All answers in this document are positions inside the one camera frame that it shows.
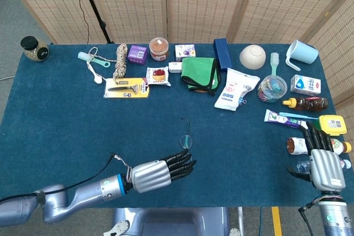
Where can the small white red box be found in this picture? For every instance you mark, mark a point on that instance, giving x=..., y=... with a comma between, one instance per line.
x=174, y=67

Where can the green cloth with black trim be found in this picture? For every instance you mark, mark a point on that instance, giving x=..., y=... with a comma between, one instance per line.
x=197, y=73

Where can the blue felt table cover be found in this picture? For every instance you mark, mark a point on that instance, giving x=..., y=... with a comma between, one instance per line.
x=83, y=125

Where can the white drink bottle yellow cap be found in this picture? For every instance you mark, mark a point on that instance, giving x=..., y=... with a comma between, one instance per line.
x=297, y=146

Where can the glass jar with black lid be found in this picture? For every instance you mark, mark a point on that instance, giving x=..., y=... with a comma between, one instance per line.
x=34, y=52

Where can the blue-grey robot torso base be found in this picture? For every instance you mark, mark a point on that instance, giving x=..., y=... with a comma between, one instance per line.
x=171, y=222

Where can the long navy blue box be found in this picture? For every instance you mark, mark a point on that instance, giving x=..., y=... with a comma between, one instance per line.
x=222, y=53

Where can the white wipes packet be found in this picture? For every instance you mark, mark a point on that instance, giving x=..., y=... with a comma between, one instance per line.
x=232, y=92

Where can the small purple box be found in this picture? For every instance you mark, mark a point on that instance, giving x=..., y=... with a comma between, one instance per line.
x=137, y=55

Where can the white purple toothpaste tube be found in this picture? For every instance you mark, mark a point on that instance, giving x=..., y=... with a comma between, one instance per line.
x=279, y=120

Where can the clear plastic water bottle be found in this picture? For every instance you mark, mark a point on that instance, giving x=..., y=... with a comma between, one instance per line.
x=303, y=166

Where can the loose blue binder clip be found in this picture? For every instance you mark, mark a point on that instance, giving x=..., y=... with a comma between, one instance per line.
x=242, y=100

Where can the white box with plum print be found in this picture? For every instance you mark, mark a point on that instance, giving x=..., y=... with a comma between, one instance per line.
x=185, y=52

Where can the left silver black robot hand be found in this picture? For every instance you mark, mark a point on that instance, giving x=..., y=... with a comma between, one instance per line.
x=150, y=176

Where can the light blue toothbrush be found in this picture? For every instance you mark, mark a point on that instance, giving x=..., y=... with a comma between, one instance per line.
x=293, y=115

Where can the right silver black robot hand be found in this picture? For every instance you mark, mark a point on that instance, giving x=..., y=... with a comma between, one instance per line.
x=327, y=169

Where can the light blue mug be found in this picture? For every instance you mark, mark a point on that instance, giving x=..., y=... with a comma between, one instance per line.
x=302, y=52

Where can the bamboo folding screen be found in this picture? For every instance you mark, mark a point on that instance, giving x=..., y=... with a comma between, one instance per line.
x=132, y=6

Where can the woven brown coaster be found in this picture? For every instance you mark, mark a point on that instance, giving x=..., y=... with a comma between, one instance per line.
x=200, y=91

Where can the black tripod pole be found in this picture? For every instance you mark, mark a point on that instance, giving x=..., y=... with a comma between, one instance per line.
x=92, y=5

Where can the amber bottle with yellow cap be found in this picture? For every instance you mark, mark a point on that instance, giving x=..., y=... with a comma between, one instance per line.
x=309, y=104

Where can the yellow floor tape strip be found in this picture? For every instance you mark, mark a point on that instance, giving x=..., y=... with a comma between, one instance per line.
x=276, y=222

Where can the upturned beige bowl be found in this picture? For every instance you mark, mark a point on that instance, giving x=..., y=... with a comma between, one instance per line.
x=252, y=57

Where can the clear snack jar orange lid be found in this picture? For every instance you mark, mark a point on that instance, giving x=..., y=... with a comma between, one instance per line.
x=159, y=49

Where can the clear tub of binder clips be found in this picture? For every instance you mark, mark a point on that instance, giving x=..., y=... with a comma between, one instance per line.
x=272, y=89

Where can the white plastic spoon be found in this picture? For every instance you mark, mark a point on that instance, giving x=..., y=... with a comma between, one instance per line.
x=97, y=79

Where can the thin wire eyeglasses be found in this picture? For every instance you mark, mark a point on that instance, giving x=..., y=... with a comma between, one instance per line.
x=186, y=141

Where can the razor in yellow blister pack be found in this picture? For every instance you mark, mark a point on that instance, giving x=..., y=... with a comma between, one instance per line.
x=125, y=89

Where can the grey metal table leg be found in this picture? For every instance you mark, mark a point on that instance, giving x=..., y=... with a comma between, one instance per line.
x=241, y=220

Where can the mint brush with white bristles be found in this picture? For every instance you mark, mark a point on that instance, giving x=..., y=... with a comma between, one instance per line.
x=274, y=62

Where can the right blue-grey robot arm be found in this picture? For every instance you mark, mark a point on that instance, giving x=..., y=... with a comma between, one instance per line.
x=333, y=219

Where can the snack packet with red tart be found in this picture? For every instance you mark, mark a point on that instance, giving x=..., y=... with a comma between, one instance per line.
x=158, y=77

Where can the white blue milk carton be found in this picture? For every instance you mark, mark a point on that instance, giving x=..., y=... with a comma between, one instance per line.
x=305, y=85

